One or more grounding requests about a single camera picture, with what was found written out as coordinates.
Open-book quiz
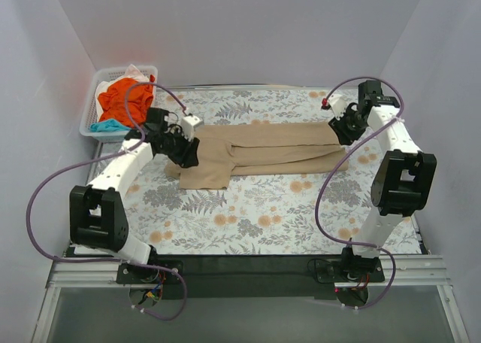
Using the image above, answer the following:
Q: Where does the beige t shirt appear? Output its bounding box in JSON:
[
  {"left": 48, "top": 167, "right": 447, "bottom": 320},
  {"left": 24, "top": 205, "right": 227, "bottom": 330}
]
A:
[{"left": 165, "top": 123, "right": 346, "bottom": 190}]

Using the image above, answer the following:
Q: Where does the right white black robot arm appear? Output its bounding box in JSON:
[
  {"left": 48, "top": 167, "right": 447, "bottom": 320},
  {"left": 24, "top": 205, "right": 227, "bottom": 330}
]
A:
[{"left": 316, "top": 80, "right": 437, "bottom": 282}]

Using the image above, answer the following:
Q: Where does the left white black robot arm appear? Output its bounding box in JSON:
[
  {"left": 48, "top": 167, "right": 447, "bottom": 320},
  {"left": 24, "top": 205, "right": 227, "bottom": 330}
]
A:
[{"left": 69, "top": 108, "right": 203, "bottom": 264}]

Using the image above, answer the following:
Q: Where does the orange t shirt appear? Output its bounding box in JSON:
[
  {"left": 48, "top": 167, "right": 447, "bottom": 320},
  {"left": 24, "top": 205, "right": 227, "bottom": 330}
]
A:
[{"left": 96, "top": 77, "right": 154, "bottom": 128}]

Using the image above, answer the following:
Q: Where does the teal t shirt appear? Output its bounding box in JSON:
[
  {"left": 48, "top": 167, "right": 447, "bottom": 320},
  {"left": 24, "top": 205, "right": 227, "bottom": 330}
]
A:
[{"left": 89, "top": 119, "right": 129, "bottom": 133}]

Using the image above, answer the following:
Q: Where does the white t shirt in basket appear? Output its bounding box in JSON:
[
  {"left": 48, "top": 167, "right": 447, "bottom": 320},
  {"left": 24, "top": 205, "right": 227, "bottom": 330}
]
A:
[{"left": 123, "top": 64, "right": 150, "bottom": 83}]

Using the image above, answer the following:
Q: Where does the white plastic laundry basket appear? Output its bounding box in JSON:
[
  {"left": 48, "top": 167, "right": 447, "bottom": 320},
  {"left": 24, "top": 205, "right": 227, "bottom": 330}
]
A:
[{"left": 80, "top": 64, "right": 158, "bottom": 143}]

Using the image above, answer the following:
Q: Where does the floral patterned table mat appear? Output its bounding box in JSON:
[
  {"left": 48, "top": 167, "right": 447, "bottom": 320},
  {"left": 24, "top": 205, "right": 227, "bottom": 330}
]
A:
[{"left": 124, "top": 87, "right": 383, "bottom": 254}]

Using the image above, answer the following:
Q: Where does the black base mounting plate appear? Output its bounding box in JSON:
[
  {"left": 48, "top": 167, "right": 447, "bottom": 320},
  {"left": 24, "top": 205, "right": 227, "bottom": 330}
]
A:
[{"left": 116, "top": 255, "right": 386, "bottom": 299}]

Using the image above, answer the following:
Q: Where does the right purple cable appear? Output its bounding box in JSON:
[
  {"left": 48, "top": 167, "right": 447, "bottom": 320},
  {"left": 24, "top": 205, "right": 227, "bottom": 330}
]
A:
[{"left": 314, "top": 76, "right": 406, "bottom": 310}]

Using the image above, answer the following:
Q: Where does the purple cable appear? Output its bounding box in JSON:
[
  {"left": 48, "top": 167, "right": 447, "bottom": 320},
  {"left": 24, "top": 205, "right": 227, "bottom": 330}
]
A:
[
  {"left": 25, "top": 82, "right": 189, "bottom": 320},
  {"left": 314, "top": 76, "right": 406, "bottom": 310}
]

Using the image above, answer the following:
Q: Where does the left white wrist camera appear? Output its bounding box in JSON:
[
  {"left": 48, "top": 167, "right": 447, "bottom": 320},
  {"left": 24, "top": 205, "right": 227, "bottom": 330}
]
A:
[{"left": 180, "top": 114, "right": 204, "bottom": 141}]

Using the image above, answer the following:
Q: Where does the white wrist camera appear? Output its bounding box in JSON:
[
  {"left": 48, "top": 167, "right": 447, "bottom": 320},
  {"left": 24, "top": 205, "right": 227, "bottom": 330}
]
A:
[
  {"left": 322, "top": 93, "right": 349, "bottom": 120},
  {"left": 180, "top": 114, "right": 204, "bottom": 141}
]

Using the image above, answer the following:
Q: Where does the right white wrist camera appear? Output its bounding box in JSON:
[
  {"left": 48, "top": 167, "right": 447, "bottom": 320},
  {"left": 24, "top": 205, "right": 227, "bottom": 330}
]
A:
[{"left": 322, "top": 93, "right": 349, "bottom": 120}]

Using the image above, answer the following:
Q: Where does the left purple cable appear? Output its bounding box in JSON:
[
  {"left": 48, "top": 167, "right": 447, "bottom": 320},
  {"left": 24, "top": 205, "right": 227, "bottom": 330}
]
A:
[{"left": 25, "top": 82, "right": 189, "bottom": 320}]

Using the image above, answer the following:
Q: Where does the aluminium frame rail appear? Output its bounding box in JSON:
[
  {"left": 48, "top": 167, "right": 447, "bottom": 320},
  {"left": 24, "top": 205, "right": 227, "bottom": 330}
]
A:
[{"left": 32, "top": 255, "right": 469, "bottom": 342}]

